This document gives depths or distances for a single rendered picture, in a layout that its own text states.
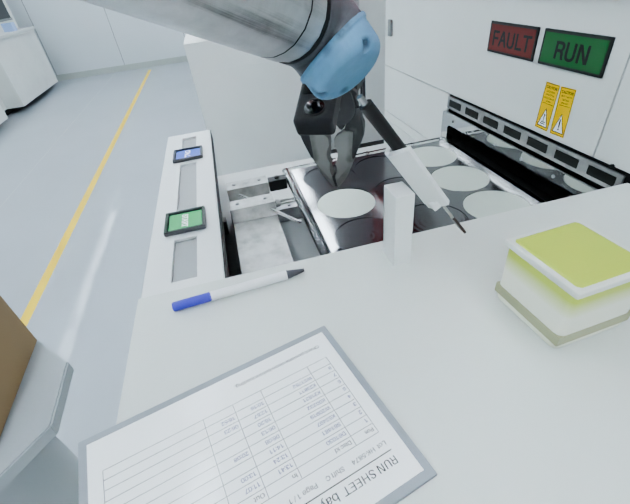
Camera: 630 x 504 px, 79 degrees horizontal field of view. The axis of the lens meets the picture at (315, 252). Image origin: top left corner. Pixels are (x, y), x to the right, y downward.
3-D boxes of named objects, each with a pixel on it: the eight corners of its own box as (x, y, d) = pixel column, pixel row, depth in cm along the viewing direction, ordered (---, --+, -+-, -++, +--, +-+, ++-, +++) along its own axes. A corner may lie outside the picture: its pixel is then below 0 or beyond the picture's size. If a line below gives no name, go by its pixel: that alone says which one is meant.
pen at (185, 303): (302, 263, 41) (171, 300, 39) (304, 269, 40) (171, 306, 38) (303, 270, 42) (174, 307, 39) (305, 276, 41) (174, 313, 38)
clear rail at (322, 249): (288, 172, 80) (287, 166, 79) (343, 285, 51) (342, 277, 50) (282, 173, 80) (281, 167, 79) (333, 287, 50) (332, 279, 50)
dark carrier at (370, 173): (443, 142, 84) (443, 139, 83) (561, 220, 56) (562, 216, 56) (291, 172, 79) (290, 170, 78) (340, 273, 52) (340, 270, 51)
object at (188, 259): (224, 184, 94) (210, 129, 86) (250, 358, 51) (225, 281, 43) (186, 192, 93) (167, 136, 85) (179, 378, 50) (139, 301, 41)
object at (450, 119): (444, 148, 92) (449, 108, 86) (595, 250, 57) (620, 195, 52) (438, 150, 92) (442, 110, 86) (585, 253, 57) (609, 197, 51)
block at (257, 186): (267, 187, 78) (265, 174, 76) (270, 195, 75) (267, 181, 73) (228, 195, 76) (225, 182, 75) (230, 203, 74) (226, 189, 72)
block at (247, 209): (274, 205, 71) (271, 191, 69) (277, 214, 69) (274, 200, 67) (232, 215, 70) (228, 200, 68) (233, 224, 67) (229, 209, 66)
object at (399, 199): (427, 238, 44) (438, 124, 36) (444, 257, 41) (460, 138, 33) (378, 249, 44) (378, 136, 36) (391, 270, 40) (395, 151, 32)
